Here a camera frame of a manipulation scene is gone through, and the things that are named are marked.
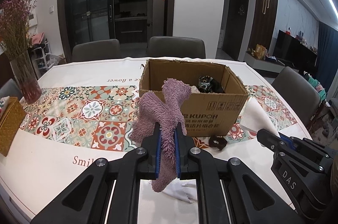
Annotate white lens cloth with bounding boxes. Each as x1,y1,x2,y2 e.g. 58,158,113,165
163,178,198,203

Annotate brown hair scrunchie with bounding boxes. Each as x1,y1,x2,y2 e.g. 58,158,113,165
209,135,228,151

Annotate black patterned silk scarf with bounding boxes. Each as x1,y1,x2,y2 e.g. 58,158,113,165
197,76,225,94

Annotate purple microfiber cloth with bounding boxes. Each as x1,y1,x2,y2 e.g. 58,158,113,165
130,78,191,193

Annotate beige floral fabric pouch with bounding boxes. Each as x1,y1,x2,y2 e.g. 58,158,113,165
191,86,200,94

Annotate grey chair right side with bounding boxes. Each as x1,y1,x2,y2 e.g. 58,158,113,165
272,67,320,126

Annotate grey chair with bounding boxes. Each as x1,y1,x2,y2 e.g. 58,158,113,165
272,67,320,126
72,39,122,62
147,37,206,59

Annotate brown cardboard box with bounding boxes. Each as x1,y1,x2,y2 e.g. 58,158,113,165
139,59,249,137

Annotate low tv cabinet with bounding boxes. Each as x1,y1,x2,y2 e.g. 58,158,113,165
244,52,285,73

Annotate patterned tablecloth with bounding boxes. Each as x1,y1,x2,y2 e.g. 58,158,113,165
0,56,315,219

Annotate woven tissue box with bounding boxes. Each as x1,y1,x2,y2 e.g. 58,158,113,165
0,97,26,156

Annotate glass vase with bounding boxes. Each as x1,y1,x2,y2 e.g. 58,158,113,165
10,51,42,105

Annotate grey chair back centre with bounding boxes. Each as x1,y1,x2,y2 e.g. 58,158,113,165
147,37,206,59

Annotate grey chair back left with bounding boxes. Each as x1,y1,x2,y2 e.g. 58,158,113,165
72,39,122,62

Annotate white shoe rack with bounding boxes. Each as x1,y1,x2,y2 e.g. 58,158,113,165
28,33,59,79

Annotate dried pink flowers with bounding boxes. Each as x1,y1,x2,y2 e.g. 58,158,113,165
1,0,36,61

